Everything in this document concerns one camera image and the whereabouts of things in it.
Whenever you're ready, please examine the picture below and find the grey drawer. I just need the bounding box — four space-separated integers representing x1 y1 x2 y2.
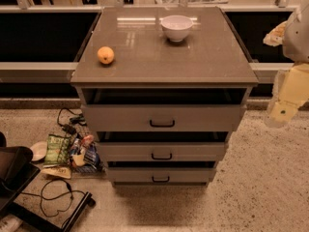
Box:
106 161 216 184
97 131 228 161
81 88 246 131

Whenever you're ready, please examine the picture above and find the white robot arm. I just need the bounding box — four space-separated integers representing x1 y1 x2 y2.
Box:
263 4 309 128

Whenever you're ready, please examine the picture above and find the grey drawer cabinet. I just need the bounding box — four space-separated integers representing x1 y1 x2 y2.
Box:
70 6 260 188

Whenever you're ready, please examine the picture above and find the grey bottom drawer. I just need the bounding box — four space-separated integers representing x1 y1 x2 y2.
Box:
106 161 216 184

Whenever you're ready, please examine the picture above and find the grey top drawer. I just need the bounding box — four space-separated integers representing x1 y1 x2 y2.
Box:
81 88 246 131

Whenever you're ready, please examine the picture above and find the white bowl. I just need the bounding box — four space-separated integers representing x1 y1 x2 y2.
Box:
161 15 193 42

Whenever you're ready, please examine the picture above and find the orange fruit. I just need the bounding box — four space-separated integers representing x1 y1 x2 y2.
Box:
97 46 114 65

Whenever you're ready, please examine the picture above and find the pile of snack packages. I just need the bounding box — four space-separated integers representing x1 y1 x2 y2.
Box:
70 134 102 173

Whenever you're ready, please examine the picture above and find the green chip bag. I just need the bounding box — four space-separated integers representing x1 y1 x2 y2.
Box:
43 134 70 166

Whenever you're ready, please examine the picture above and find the yellow snack bag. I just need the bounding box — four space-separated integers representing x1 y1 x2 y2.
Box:
42 167 71 179

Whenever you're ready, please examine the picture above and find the white plate on floor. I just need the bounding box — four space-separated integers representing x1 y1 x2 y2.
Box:
30 141 47 161

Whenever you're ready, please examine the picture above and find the white shoe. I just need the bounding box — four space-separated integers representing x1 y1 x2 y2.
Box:
0 215 22 232

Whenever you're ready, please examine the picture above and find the black power adapter cable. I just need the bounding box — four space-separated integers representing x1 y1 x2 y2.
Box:
56 107 89 136

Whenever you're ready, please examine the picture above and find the black cable on floor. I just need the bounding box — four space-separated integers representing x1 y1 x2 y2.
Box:
20 178 87 230

